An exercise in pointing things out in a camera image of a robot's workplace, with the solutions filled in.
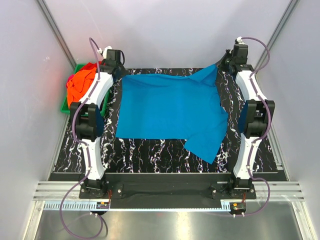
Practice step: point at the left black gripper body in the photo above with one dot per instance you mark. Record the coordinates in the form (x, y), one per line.
(122, 71)

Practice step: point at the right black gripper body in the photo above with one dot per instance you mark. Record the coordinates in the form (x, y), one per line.
(226, 61)

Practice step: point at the blue t shirt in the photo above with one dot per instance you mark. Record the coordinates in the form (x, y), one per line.
(162, 107)

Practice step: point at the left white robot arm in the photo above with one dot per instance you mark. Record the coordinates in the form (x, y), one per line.
(88, 123)

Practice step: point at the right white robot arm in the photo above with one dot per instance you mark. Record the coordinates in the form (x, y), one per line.
(254, 121)

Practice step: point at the red t shirt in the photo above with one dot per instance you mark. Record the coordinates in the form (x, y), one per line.
(90, 68)

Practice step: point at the orange t shirt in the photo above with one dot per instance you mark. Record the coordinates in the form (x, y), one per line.
(79, 84)

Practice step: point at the pink t shirt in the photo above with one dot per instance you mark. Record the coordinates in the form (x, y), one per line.
(69, 78)

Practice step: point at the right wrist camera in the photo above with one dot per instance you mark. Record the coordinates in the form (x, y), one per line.
(240, 51)

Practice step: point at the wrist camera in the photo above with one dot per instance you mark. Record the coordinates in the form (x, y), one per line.
(240, 51)
(108, 53)

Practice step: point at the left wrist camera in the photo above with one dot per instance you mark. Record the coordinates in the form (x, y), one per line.
(108, 53)

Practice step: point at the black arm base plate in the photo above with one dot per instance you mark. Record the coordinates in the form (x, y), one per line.
(213, 185)

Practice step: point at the white slotted cable duct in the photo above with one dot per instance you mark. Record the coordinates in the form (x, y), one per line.
(214, 206)

